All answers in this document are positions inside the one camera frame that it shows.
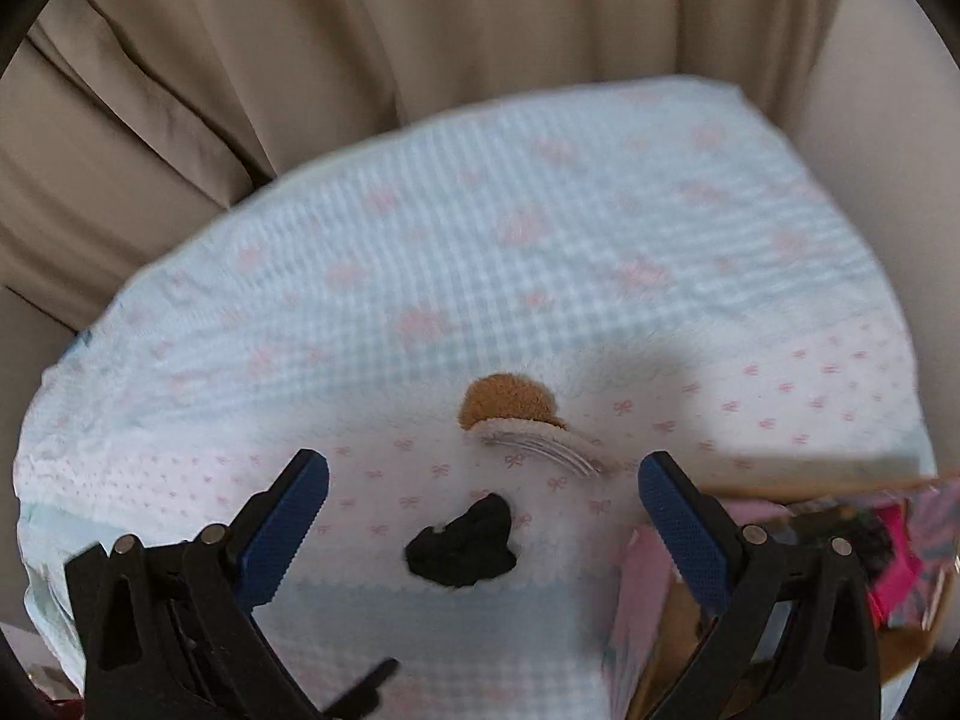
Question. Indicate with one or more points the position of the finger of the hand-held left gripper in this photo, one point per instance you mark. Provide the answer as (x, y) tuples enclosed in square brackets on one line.
[(367, 682)]

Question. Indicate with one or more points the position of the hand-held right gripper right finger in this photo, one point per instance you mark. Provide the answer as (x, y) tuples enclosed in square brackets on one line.
[(679, 532)]

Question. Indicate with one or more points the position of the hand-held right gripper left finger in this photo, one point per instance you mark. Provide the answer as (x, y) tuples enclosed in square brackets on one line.
[(289, 517)]

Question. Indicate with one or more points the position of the black patterned cloth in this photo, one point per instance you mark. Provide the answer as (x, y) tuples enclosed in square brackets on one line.
[(461, 551)]

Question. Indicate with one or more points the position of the brown plush toy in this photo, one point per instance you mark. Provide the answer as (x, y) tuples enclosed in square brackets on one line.
[(506, 401)]

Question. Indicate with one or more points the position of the pink pouch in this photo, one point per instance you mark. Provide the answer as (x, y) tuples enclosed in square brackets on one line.
[(896, 570)]

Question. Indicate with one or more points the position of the pink patterned cardboard box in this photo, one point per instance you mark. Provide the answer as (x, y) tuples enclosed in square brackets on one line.
[(907, 652)]

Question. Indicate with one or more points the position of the light blue checked blanket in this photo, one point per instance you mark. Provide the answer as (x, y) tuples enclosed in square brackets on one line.
[(487, 262)]

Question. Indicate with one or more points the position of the beige curtain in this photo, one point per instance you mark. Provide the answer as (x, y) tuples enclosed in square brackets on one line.
[(225, 52)]

